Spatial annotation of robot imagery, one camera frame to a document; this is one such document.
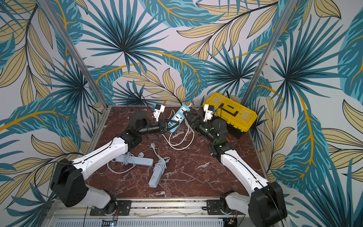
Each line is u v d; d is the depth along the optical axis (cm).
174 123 69
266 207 39
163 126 64
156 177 77
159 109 68
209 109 66
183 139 93
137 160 87
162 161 84
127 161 84
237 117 92
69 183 41
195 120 63
